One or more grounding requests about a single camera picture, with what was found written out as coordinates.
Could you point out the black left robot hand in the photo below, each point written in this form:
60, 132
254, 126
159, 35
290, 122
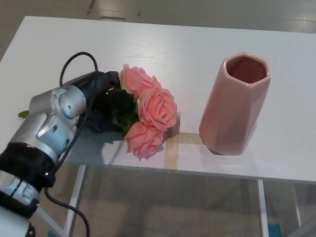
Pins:
98, 81

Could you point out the pink artificial rose bouquet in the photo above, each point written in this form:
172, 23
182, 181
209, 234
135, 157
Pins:
158, 108

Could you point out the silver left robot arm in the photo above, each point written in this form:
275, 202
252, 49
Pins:
49, 128

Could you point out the pink faceted ceramic vase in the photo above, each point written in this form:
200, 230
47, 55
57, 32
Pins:
227, 113

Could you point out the short beige masking tape strip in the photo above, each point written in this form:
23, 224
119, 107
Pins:
190, 138

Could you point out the white metal table leg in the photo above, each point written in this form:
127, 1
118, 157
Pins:
75, 200
297, 207
263, 209

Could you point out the teal floor tape piece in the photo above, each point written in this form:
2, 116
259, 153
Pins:
273, 230

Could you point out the light blue metal frame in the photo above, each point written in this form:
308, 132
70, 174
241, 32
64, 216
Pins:
48, 222

